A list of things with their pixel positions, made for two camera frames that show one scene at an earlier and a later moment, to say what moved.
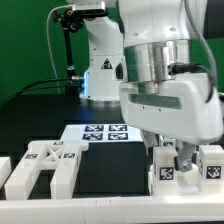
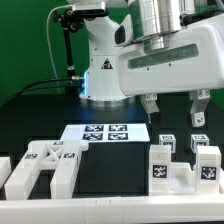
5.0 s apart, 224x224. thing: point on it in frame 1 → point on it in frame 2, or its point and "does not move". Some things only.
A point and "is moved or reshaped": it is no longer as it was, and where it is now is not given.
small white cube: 211,168 does not move
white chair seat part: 205,179 is moved or reshaped
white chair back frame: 60,155 does not move
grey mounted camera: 90,9 does not move
